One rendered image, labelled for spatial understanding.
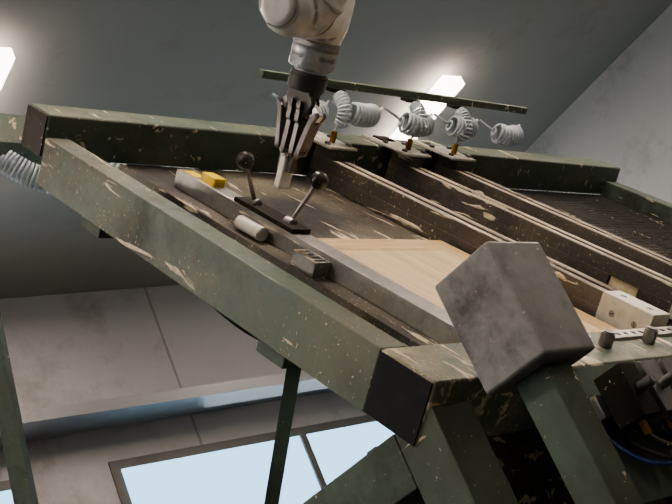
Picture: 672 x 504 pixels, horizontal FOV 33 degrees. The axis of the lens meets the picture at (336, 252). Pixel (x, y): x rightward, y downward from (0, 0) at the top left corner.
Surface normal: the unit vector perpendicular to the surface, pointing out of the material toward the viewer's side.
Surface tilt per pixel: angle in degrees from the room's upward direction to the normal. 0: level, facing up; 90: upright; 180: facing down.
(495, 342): 90
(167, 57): 180
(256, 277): 90
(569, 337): 90
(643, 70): 90
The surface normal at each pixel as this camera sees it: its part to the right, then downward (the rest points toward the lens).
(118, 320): 0.50, -0.55
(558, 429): -0.73, 0.00
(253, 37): 0.37, 0.84
